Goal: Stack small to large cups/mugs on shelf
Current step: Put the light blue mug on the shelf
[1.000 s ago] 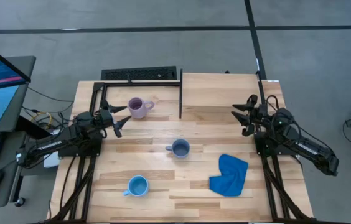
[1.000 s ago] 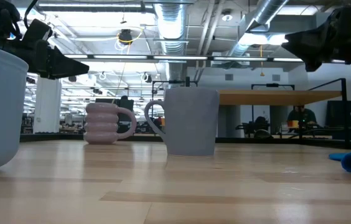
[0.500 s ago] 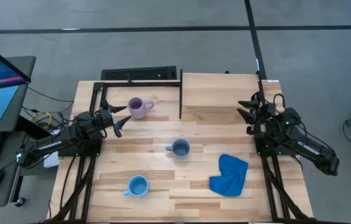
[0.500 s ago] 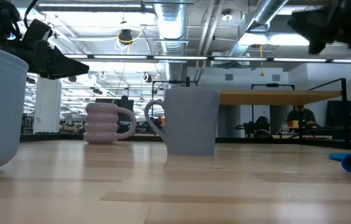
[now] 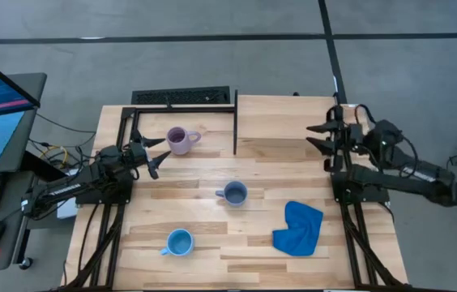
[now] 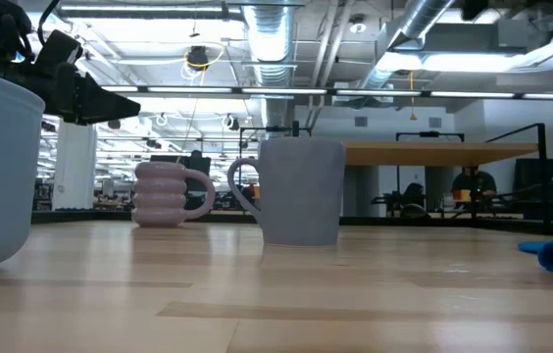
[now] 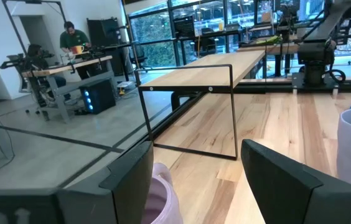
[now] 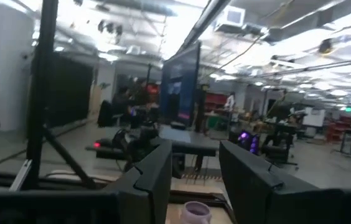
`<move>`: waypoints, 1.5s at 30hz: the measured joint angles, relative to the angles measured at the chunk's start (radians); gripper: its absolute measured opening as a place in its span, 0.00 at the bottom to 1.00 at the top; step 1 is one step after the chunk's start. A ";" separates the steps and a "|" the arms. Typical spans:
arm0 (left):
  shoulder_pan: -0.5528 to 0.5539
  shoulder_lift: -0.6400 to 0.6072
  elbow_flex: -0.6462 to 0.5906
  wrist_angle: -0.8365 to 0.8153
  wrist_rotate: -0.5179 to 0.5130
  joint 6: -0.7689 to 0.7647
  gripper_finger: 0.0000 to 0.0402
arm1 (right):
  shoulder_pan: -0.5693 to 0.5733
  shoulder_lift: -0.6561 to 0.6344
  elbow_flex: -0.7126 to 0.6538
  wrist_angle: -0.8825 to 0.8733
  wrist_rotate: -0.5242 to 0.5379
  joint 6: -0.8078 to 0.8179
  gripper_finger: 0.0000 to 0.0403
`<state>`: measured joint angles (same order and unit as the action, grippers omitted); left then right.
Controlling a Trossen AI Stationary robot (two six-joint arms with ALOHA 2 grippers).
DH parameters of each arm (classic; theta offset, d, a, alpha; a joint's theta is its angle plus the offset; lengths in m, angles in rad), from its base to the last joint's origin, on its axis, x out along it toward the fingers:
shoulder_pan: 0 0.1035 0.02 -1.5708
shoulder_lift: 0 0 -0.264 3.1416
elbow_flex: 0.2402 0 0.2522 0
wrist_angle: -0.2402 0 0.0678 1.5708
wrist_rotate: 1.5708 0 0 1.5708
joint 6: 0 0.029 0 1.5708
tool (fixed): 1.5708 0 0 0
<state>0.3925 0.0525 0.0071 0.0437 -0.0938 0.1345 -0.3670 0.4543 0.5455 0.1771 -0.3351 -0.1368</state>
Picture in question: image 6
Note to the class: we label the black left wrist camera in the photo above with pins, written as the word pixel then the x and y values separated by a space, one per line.
pixel 61 49

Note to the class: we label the white column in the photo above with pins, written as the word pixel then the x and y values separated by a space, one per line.
pixel 74 166

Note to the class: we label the black cabinet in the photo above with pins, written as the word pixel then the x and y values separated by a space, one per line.
pixel 551 186

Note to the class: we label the pink ribbed mug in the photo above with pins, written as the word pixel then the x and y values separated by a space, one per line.
pixel 159 196

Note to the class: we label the LED light bar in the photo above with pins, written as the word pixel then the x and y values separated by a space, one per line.
pixel 281 91

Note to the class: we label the person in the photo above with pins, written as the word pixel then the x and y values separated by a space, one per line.
pixel 474 182
pixel 411 193

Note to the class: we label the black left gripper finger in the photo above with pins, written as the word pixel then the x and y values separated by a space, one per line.
pixel 105 108

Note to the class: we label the grey lavender mug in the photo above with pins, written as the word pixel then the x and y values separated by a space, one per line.
pixel 301 196

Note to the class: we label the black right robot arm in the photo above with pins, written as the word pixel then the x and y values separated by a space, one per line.
pixel 475 7

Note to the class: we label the wooden shelf with black frame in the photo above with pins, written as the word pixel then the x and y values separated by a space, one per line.
pixel 428 153

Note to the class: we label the round silver ceiling duct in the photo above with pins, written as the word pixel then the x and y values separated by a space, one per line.
pixel 269 44

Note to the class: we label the black ceiling camera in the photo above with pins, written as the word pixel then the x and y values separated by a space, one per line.
pixel 198 56

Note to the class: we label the black background robot arm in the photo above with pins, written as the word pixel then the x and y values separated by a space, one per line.
pixel 387 200

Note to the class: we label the slanted silver ceiling duct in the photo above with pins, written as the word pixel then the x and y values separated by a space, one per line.
pixel 418 19

